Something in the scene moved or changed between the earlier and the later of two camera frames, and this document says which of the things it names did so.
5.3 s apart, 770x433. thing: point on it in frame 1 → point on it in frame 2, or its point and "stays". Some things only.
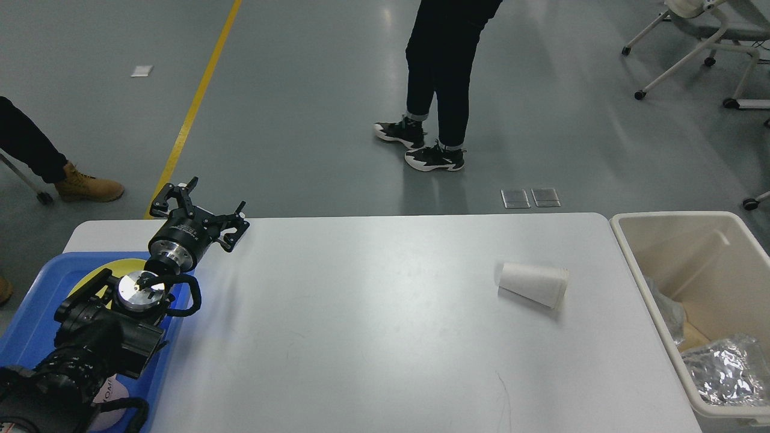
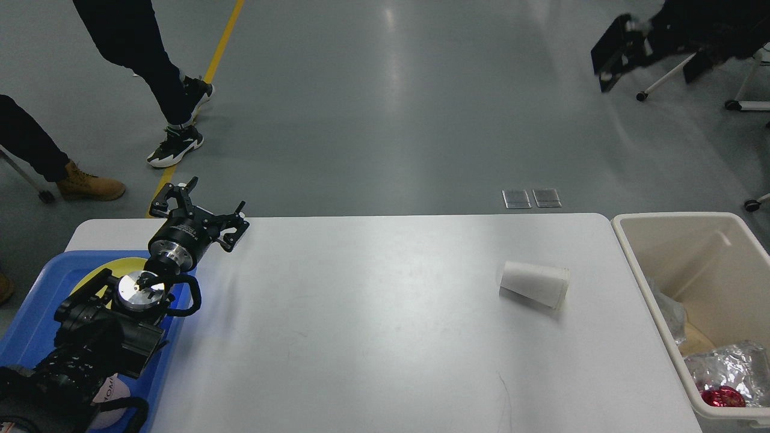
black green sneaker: [436, 157] → [178, 140]
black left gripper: [179, 242] stays
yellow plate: [117, 268] stays
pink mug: [112, 388] stays
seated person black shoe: [408, 132] → [198, 91]
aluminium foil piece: [672, 311] stays
